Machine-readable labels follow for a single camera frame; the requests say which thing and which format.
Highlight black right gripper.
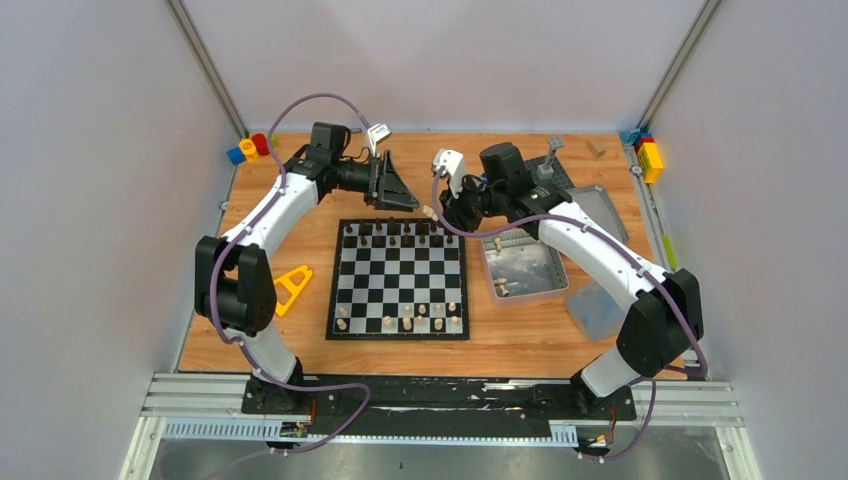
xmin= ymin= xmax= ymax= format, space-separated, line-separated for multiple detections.
xmin=438 ymin=173 xmax=507 ymax=234

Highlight metal tin box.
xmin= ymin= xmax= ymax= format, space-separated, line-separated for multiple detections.
xmin=481 ymin=228 xmax=570 ymax=307

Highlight black white chessboard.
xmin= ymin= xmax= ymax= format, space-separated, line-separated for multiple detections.
xmin=325 ymin=218 xmax=471 ymax=341

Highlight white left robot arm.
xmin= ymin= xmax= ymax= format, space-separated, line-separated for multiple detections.
xmin=194 ymin=122 xmax=419 ymax=413

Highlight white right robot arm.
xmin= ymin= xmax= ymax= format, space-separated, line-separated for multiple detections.
xmin=431 ymin=142 xmax=708 ymax=418

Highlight yellow triangular plastic stand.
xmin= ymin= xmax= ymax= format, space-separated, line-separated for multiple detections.
xmin=273 ymin=264 xmax=314 ymax=318

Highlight small wooden block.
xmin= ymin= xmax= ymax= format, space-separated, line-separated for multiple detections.
xmin=586 ymin=138 xmax=606 ymax=158

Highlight coloured toy cylinders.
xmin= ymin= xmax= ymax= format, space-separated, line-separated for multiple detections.
xmin=226 ymin=133 xmax=278 ymax=166

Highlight blue plastic bag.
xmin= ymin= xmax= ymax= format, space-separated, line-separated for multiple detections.
xmin=564 ymin=281 xmax=625 ymax=342

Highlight coloured toy brick stack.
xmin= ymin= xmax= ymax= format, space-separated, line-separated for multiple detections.
xmin=619 ymin=129 xmax=665 ymax=184

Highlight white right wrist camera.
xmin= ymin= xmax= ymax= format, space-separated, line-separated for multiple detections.
xmin=431 ymin=148 xmax=468 ymax=198

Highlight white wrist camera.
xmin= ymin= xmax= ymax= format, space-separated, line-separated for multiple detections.
xmin=365 ymin=123 xmax=392 ymax=158
xmin=431 ymin=148 xmax=468 ymax=198

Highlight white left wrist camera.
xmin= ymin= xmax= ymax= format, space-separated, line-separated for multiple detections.
xmin=365 ymin=123 xmax=392 ymax=158

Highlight grey brick baseplate with post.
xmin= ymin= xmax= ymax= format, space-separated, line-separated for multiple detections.
xmin=525 ymin=136 xmax=574 ymax=190

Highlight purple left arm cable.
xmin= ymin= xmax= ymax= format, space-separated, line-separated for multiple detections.
xmin=207 ymin=92 xmax=375 ymax=456

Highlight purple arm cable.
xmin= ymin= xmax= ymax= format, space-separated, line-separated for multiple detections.
xmin=430 ymin=165 xmax=710 ymax=464
xmin=207 ymin=92 xmax=375 ymax=456

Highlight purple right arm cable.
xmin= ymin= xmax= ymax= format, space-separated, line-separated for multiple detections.
xmin=430 ymin=165 xmax=710 ymax=464

